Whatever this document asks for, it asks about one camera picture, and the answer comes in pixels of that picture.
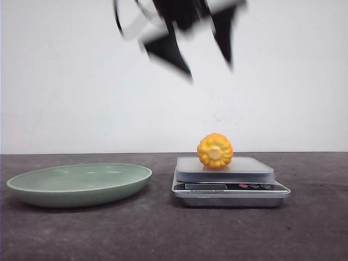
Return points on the silver digital kitchen scale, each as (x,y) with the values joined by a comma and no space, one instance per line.
(245,182)

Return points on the yellow toy corn cob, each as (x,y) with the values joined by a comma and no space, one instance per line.
(215,151)

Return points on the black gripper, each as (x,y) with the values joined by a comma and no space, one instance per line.
(161,46)

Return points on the green shallow plate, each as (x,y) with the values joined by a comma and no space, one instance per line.
(81,185)

